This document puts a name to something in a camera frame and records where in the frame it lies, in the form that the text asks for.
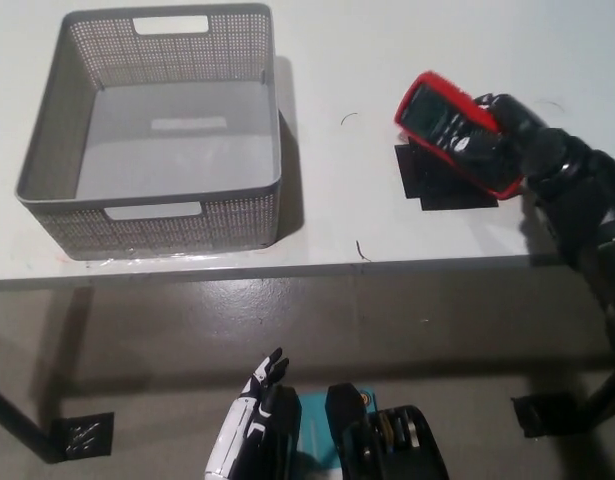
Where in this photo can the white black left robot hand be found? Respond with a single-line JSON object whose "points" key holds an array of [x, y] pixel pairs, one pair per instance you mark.
{"points": [[234, 430]]}

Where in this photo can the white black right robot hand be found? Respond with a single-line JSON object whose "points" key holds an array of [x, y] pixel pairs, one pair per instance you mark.
{"points": [[522, 135]]}

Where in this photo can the red digital multimeter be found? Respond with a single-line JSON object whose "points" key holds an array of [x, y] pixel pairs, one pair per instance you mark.
{"points": [[429, 110]]}

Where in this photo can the black tape patch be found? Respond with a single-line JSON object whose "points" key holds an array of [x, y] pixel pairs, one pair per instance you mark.
{"points": [[437, 192]]}

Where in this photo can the black teal robot torso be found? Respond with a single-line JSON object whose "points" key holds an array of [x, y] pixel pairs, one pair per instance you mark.
{"points": [[347, 430]]}

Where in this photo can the black metal table leg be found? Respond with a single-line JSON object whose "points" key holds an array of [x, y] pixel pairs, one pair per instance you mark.
{"points": [[17, 425], [609, 400]]}

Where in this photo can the grey perforated plastic basket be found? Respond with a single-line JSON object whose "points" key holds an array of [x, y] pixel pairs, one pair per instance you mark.
{"points": [[67, 150]]}

